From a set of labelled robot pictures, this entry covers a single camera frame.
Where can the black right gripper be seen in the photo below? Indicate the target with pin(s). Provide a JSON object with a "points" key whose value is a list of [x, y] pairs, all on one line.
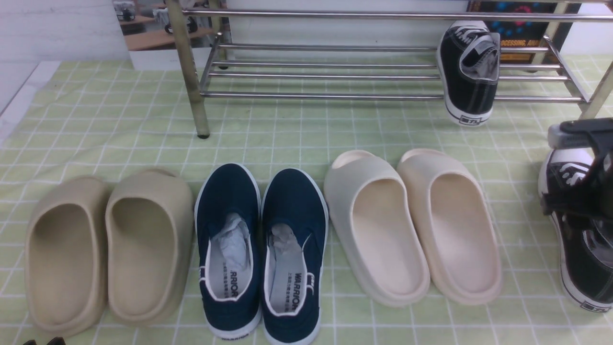
{"points": [[590, 197]]}

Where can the black canvas sneaker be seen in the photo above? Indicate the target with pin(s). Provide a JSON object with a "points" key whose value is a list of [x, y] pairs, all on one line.
{"points": [[586, 254], [468, 60]]}

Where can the metal shoe rack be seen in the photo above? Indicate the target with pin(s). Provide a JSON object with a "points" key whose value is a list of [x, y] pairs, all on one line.
{"points": [[198, 34]]}

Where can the cream right foam slide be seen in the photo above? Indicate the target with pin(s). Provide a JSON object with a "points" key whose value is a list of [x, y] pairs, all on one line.
{"points": [[451, 219]]}

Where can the cream foam slide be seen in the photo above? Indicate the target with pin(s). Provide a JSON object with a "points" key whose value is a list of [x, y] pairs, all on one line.
{"points": [[451, 219], [368, 207]]}

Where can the dark image processing book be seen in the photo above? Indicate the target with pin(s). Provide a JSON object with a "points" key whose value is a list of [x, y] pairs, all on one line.
{"points": [[527, 34]]}

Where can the cream left foam slide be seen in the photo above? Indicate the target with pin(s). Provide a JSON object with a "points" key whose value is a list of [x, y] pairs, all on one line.
{"points": [[368, 207]]}

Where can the navy right slip-on sneaker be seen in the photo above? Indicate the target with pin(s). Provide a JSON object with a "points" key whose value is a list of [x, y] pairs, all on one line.
{"points": [[295, 226]]}

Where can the navy slip-on sneaker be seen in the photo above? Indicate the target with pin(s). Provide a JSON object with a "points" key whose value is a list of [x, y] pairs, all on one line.
{"points": [[295, 226], [226, 215]]}

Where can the navy left slip-on sneaker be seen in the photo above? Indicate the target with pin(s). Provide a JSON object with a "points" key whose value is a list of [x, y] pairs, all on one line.
{"points": [[226, 215]]}

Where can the tan right foam slide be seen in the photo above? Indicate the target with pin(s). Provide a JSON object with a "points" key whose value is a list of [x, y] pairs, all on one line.
{"points": [[149, 225]]}

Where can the tan foam slide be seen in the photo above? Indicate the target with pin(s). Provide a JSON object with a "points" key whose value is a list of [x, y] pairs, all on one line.
{"points": [[149, 225], [66, 257]]}

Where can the green checkered tablecloth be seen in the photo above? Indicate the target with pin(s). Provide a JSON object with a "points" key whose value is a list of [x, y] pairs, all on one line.
{"points": [[107, 119]]}

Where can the tan left foam slide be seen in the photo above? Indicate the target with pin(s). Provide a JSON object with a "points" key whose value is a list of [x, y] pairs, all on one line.
{"points": [[66, 257]]}

